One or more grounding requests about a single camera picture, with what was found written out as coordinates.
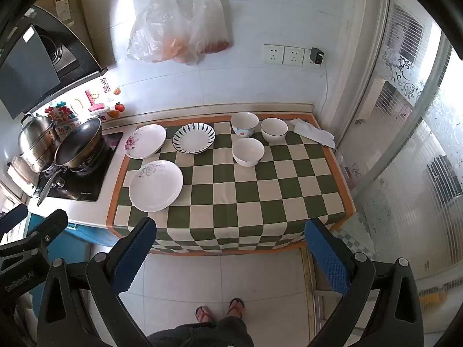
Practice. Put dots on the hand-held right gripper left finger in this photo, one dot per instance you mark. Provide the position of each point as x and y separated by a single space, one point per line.
134 256

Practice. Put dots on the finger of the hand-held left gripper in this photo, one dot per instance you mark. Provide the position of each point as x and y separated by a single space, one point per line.
14 214
50 226

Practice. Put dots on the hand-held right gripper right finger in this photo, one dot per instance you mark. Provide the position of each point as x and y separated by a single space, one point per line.
325 256

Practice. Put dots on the blue patterned white bowl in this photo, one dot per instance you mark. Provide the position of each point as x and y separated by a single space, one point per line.
244 123

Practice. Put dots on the white plastic container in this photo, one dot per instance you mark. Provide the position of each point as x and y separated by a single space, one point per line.
20 175

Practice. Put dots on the blue cabinet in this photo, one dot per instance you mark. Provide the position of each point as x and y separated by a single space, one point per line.
97 236

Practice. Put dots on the black glass stove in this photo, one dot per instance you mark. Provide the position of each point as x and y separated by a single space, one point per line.
83 188

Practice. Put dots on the large grey flower white plate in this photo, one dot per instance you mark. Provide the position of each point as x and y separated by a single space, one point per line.
155 186

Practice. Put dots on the stainless steel pot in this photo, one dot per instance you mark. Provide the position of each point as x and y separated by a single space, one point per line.
34 141

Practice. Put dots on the black wok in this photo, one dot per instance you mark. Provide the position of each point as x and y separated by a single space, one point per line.
77 141

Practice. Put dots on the person's left foot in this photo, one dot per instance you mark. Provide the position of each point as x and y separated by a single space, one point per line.
203 314

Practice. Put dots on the person's foot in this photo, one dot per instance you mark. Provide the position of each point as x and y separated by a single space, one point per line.
203 314
236 307

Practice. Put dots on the frosted glass sliding door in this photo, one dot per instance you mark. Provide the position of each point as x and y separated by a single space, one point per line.
398 188

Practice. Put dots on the person's right foot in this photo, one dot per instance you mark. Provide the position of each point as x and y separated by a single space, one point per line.
236 307

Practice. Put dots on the green white checkered cloth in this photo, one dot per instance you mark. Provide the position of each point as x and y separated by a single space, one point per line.
224 195

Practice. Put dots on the yellow plastic item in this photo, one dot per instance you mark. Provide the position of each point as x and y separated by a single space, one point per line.
434 296

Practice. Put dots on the pink flower white plate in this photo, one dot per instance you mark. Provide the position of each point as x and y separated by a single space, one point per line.
145 141

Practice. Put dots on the white paper tissue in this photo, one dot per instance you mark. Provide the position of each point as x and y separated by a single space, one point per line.
313 132

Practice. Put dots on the plain white bowl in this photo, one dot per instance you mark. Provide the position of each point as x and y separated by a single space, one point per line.
248 151

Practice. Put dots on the dark striped white plate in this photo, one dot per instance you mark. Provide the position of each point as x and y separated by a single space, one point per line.
193 138

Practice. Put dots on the dark rimmed white bowl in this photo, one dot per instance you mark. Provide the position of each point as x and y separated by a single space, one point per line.
274 129

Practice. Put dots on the black range hood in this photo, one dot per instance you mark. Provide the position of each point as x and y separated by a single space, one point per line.
29 68

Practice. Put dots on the black charger plug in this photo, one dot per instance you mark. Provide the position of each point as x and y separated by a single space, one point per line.
317 56

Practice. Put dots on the large clear plastic bag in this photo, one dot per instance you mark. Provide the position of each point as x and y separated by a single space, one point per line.
155 32

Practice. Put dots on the small clear plastic bag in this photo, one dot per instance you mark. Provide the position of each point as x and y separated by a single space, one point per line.
213 25

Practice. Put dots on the colourful wall stickers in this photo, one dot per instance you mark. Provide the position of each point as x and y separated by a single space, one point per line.
92 103

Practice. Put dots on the white wall outlet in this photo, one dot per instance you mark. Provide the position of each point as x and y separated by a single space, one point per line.
293 56
273 54

